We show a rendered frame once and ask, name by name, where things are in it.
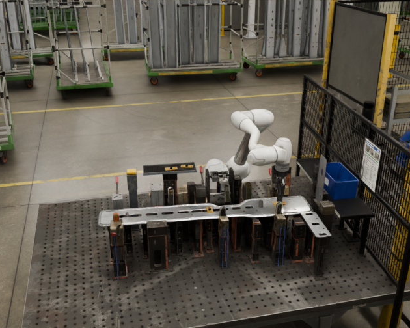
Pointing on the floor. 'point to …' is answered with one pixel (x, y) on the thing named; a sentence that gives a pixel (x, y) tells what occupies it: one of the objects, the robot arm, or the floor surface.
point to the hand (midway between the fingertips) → (279, 197)
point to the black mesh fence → (363, 183)
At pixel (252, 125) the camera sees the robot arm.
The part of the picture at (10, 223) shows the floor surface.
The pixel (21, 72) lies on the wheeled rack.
